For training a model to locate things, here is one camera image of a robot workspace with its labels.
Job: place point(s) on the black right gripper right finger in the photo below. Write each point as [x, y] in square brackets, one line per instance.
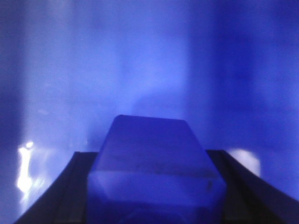
[251, 200]

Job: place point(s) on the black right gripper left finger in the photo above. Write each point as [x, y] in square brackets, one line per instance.
[65, 201]

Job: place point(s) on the blue bottle-shaped part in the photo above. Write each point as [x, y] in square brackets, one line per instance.
[153, 171]

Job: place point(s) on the large blue bin right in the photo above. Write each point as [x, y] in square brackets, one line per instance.
[230, 68]

